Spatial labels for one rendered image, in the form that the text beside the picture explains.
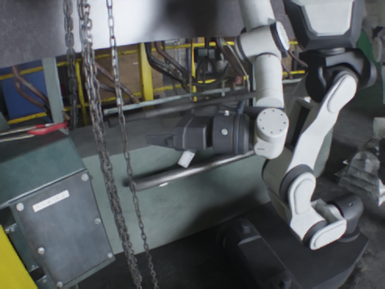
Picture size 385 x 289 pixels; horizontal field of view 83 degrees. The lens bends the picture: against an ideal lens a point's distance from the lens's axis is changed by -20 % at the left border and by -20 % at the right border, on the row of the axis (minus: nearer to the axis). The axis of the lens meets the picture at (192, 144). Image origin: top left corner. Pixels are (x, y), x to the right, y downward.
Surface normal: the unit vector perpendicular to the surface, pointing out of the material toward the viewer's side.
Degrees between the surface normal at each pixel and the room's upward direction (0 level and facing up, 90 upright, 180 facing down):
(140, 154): 90
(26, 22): 90
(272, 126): 41
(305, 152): 90
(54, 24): 90
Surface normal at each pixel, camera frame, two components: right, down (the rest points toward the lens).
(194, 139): -0.25, 0.41
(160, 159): 0.46, 0.34
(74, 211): 0.73, 0.25
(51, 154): 0.47, -0.47
